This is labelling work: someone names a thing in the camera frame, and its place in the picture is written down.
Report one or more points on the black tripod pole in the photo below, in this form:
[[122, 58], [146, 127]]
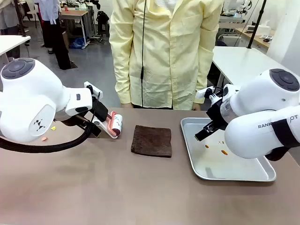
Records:
[[256, 23]]

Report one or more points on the long orange crumb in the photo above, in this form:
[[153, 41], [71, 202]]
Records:
[[224, 152]]

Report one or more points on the wooden desk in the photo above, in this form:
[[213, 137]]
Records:
[[75, 15]]

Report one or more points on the white folding stand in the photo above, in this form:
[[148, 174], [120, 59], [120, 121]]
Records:
[[103, 125]]

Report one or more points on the blue plastic bag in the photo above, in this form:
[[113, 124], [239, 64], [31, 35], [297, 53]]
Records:
[[77, 43]]

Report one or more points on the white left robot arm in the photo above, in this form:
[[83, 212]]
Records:
[[30, 103]]

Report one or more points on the pink lint roller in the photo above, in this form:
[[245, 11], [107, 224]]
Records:
[[116, 123]]

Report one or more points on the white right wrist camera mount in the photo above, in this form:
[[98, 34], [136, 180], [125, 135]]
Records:
[[202, 93]]

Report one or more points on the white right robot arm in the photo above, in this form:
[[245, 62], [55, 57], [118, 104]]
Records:
[[262, 117]]

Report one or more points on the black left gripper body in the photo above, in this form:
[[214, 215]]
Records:
[[101, 112]]

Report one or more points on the brown cloth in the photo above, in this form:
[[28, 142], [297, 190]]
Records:
[[152, 141]]

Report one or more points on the wooden workbench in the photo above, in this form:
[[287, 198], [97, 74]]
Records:
[[257, 37]]

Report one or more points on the person in yellow coat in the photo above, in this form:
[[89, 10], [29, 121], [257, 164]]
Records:
[[168, 58]]

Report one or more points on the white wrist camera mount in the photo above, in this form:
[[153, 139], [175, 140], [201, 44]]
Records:
[[202, 93], [93, 87]]

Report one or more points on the large white table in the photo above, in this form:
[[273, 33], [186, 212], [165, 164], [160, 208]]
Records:
[[243, 61]]

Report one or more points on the silver metal tray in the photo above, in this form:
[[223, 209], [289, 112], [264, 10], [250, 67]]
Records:
[[220, 168]]

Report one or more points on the white tissue box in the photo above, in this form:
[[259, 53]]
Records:
[[267, 28]]

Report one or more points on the white table with black pole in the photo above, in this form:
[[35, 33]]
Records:
[[11, 43]]

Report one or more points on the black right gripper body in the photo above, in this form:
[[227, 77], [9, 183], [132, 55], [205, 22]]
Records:
[[218, 113]]

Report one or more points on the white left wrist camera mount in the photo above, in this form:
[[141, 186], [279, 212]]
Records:
[[93, 87]]

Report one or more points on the orange paper scrap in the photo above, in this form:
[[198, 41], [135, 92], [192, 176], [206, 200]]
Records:
[[44, 139]]

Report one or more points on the person in beige coat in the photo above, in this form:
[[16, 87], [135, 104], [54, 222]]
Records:
[[8, 14]]

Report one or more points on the person in black trousers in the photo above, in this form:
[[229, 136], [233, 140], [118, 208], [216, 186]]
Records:
[[58, 39]]

